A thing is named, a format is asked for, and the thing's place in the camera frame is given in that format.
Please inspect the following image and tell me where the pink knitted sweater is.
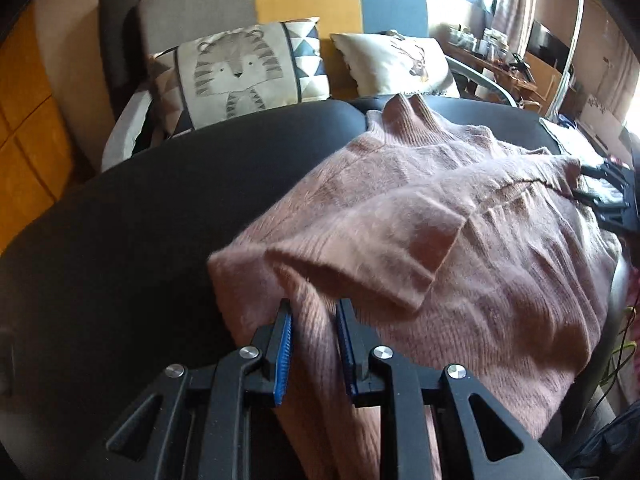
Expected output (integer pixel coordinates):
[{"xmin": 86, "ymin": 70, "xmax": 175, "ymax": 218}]
[{"xmin": 208, "ymin": 96, "xmax": 622, "ymax": 479}]

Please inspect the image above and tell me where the cream knitted sweater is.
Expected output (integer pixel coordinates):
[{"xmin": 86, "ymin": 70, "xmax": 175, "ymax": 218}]
[{"xmin": 539, "ymin": 117, "xmax": 634, "ymax": 236}]

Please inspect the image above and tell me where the green potted plant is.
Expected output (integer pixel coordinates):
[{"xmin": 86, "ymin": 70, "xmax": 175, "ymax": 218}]
[{"xmin": 596, "ymin": 303, "xmax": 640, "ymax": 391}]

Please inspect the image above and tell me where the wooden side table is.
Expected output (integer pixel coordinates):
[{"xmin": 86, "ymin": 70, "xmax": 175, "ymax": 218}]
[{"xmin": 444, "ymin": 28, "xmax": 561, "ymax": 115}]

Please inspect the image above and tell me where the pink curtain left window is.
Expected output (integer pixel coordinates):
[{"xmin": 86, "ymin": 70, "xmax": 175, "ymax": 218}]
[{"xmin": 492, "ymin": 0, "xmax": 537, "ymax": 55}]

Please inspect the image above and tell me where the deer print cushion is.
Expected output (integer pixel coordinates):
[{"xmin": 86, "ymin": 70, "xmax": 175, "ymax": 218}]
[{"xmin": 331, "ymin": 30, "xmax": 460, "ymax": 99}]

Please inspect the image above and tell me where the grey yellow blue sofa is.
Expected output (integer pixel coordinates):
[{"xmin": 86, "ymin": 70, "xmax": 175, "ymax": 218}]
[{"xmin": 101, "ymin": 0, "xmax": 519, "ymax": 172}]

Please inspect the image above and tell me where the tiger print cushion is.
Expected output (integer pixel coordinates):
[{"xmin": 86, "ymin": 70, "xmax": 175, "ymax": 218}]
[{"xmin": 149, "ymin": 16, "xmax": 330, "ymax": 139}]

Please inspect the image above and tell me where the black rolled mat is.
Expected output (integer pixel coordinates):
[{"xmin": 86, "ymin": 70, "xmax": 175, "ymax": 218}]
[{"xmin": 98, "ymin": 0, "xmax": 148, "ymax": 119}]

